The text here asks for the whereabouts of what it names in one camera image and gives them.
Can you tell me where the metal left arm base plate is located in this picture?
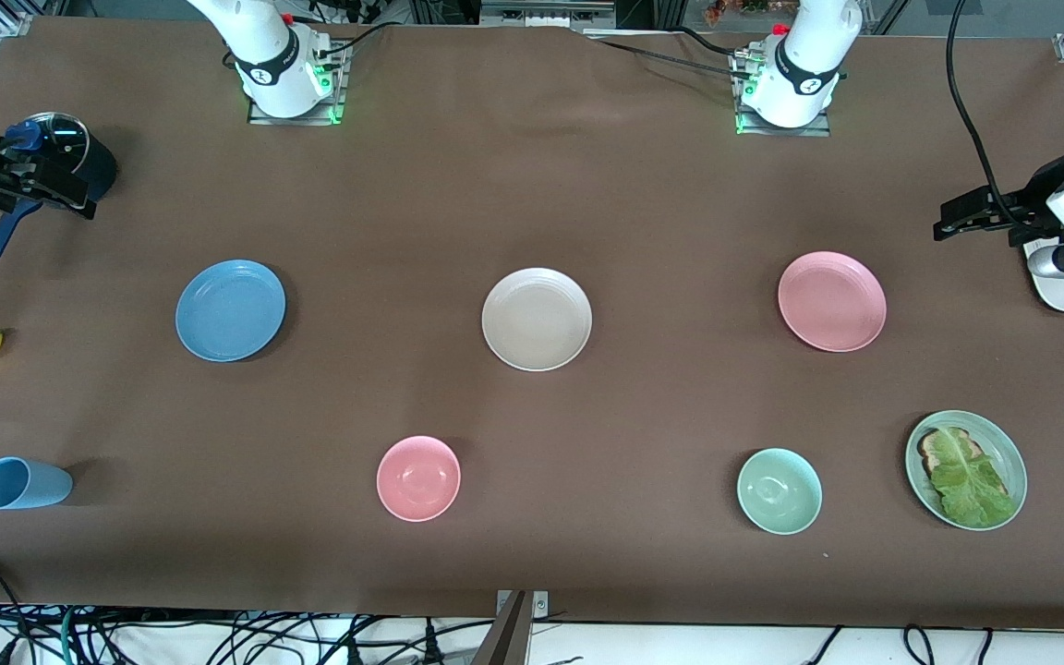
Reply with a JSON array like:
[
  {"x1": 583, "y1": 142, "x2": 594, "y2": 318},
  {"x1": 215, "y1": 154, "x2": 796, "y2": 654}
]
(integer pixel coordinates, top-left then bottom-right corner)
[{"x1": 733, "y1": 51, "x2": 831, "y2": 138}]

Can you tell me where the metal table edge bracket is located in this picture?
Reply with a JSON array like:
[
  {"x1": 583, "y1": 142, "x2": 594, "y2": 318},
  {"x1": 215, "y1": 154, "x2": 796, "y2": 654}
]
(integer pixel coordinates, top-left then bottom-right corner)
[{"x1": 495, "y1": 589, "x2": 550, "y2": 665}]

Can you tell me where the black right base cable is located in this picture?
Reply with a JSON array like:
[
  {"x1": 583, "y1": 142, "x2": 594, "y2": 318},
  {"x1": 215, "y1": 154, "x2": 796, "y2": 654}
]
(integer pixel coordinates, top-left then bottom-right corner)
[{"x1": 315, "y1": 18, "x2": 404, "y2": 58}]

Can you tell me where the blue cup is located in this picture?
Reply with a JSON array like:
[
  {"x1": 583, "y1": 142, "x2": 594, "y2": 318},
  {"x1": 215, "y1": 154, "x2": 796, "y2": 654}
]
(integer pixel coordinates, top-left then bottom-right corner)
[{"x1": 0, "y1": 456, "x2": 73, "y2": 511}]

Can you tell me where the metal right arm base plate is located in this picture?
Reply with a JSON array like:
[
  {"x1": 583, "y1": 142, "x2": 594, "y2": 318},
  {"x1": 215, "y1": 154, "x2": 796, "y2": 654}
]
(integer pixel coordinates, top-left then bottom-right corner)
[{"x1": 248, "y1": 42, "x2": 348, "y2": 126}]

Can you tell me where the brown table cloth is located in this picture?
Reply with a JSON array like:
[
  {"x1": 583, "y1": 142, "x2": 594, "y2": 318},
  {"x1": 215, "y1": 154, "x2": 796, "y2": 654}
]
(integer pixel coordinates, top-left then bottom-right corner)
[{"x1": 0, "y1": 14, "x2": 1064, "y2": 631}]

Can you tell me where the green lettuce leaf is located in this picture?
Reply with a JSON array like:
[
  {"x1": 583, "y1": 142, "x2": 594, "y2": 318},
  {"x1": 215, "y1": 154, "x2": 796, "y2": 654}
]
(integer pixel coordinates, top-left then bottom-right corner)
[{"x1": 929, "y1": 428, "x2": 1018, "y2": 529}]

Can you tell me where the toast slice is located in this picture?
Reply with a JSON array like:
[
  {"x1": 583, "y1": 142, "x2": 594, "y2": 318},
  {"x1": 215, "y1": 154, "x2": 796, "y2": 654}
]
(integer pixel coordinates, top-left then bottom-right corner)
[{"x1": 917, "y1": 427, "x2": 1009, "y2": 500}]

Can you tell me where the pink plate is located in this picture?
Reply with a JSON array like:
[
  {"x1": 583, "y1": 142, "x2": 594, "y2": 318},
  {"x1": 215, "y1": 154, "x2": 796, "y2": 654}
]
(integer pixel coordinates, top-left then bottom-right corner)
[{"x1": 778, "y1": 251, "x2": 888, "y2": 353}]

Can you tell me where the green plate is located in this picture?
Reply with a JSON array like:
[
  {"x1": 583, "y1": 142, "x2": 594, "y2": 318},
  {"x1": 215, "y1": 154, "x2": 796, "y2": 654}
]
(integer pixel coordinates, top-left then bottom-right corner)
[{"x1": 905, "y1": 410, "x2": 1028, "y2": 532}]

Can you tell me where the glass lid with blue knob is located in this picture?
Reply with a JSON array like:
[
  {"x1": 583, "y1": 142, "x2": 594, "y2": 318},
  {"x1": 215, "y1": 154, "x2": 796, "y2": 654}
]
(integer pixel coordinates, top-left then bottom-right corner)
[{"x1": 4, "y1": 113, "x2": 90, "y2": 176}]

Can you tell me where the black left base cable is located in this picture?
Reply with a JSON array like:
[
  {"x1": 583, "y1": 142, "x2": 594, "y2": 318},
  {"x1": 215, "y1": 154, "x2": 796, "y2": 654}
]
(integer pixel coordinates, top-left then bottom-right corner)
[{"x1": 587, "y1": 26, "x2": 747, "y2": 79}]

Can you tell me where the mint green bowl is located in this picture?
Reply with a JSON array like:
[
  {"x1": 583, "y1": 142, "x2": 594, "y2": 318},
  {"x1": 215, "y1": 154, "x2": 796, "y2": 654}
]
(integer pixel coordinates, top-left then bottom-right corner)
[{"x1": 737, "y1": 448, "x2": 823, "y2": 536}]

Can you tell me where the dark blue saucepan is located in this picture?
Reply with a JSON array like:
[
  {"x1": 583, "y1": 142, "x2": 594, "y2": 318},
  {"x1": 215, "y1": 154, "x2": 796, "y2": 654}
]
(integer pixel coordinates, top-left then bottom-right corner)
[{"x1": 0, "y1": 111, "x2": 117, "y2": 273}]

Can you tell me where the black base cable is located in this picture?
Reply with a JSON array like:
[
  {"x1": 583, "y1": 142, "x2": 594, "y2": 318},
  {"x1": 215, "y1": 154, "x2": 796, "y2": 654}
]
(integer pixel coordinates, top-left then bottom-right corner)
[
  {"x1": 587, "y1": 26, "x2": 747, "y2": 79},
  {"x1": 315, "y1": 18, "x2": 404, "y2": 58}
]

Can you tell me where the beige plate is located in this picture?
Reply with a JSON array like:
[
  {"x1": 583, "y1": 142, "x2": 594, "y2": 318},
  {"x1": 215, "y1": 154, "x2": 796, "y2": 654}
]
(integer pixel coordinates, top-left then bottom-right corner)
[{"x1": 481, "y1": 268, "x2": 593, "y2": 372}]

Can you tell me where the blue plate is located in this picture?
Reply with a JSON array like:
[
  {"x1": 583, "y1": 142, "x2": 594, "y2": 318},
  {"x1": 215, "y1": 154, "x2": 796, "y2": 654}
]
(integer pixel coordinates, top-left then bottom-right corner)
[{"x1": 175, "y1": 260, "x2": 286, "y2": 362}]

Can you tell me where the pink bowl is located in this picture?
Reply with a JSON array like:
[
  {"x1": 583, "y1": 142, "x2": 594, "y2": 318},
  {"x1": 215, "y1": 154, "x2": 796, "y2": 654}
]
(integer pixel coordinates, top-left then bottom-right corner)
[{"x1": 377, "y1": 436, "x2": 462, "y2": 523}]

